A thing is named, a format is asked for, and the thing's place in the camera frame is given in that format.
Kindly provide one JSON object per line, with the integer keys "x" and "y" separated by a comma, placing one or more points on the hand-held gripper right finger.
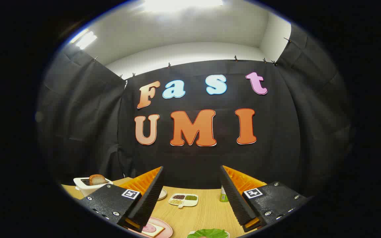
{"x": 235, "y": 198}

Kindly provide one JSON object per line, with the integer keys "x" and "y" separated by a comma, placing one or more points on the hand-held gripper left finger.
{"x": 150, "y": 198}

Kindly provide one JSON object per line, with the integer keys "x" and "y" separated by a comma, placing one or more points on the green lettuce leaf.
{"x": 208, "y": 234}

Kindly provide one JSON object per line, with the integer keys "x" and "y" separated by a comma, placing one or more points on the toasted bread slice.
{"x": 97, "y": 179}

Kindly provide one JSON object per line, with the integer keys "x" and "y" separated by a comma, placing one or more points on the green and silver bottle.
{"x": 223, "y": 196}

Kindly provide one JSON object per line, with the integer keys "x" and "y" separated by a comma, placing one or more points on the small white round plate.
{"x": 163, "y": 195}

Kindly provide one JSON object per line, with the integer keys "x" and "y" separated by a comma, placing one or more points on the pile of yellow soybeans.
{"x": 176, "y": 201}

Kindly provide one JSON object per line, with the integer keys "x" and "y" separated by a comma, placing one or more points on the pile of dark red beans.
{"x": 179, "y": 197}

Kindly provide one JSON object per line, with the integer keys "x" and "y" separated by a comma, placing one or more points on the pink ham slice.
{"x": 150, "y": 228}

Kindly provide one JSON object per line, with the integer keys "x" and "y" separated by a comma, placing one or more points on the white bread slice with crust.
{"x": 159, "y": 230}

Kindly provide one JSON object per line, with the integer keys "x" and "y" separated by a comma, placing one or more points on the white divided dish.
{"x": 184, "y": 202}

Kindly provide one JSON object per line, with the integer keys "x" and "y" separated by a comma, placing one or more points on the pink round plate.
{"x": 166, "y": 228}

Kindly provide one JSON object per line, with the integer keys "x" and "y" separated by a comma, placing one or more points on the pile of green beans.
{"x": 191, "y": 197}

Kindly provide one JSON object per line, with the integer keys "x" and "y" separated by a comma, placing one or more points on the white toaster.
{"x": 86, "y": 189}

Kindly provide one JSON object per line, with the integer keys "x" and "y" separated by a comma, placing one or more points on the black backdrop cloth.
{"x": 276, "y": 132}

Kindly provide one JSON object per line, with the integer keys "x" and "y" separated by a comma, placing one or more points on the ceiling light panel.
{"x": 85, "y": 39}
{"x": 184, "y": 5}

